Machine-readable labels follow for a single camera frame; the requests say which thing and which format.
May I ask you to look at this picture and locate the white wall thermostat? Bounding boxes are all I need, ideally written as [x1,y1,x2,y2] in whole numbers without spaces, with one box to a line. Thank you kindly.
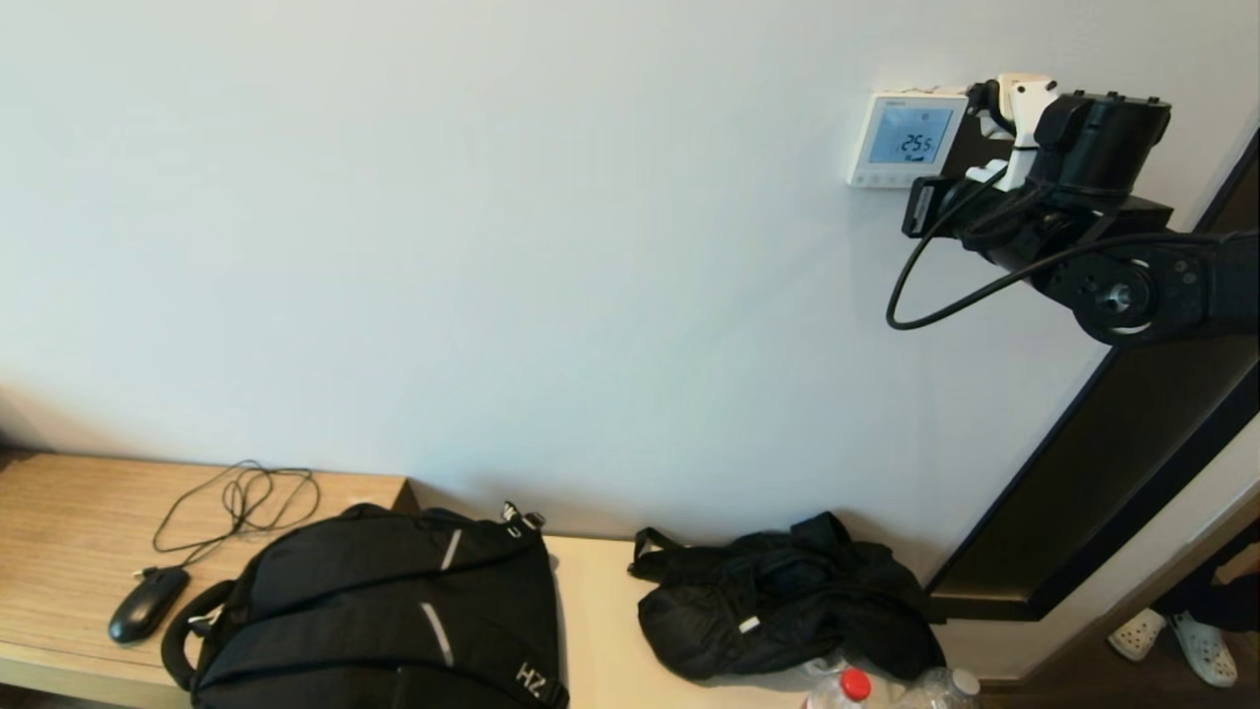
[847,92,969,189]

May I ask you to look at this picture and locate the white clog shoe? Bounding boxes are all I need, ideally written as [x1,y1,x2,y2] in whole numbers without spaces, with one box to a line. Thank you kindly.
[1169,612,1239,688]
[1109,608,1167,663]

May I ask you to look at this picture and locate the crumpled black fabric bag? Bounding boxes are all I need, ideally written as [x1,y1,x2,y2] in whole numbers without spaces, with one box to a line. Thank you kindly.
[628,510,946,682]

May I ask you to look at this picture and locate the black trouser leg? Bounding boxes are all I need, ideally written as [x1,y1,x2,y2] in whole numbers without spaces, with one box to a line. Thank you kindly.
[1154,520,1260,633]

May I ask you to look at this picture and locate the white cap clear bottle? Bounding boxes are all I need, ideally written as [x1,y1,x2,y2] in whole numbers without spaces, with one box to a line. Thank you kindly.
[891,666,982,709]

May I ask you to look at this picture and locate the red cap water bottle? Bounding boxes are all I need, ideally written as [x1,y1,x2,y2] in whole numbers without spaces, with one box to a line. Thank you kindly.
[802,667,875,709]

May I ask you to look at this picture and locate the cream low cabinet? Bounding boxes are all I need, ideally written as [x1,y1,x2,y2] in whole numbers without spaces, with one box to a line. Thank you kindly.
[546,535,985,709]

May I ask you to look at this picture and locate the large black backpack HZ print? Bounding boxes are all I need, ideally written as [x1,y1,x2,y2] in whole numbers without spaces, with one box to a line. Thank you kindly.
[160,502,570,709]

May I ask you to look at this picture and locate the black computer mouse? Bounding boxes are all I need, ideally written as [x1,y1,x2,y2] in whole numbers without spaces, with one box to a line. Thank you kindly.
[108,566,191,646]

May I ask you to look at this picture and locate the light wooden desk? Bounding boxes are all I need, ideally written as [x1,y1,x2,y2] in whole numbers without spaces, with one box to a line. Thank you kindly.
[0,451,419,709]

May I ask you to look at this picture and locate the black wall switch panel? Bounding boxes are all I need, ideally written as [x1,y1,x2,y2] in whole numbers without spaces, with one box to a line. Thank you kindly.
[953,103,1015,180]

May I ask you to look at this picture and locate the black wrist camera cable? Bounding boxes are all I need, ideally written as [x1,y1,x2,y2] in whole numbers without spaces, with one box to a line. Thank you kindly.
[885,167,1260,331]

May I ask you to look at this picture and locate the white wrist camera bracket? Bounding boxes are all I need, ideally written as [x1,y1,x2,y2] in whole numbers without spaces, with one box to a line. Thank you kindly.
[968,73,1060,193]

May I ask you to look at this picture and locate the thin black mouse cable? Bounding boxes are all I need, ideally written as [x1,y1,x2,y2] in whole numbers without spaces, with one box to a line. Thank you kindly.
[133,461,322,582]

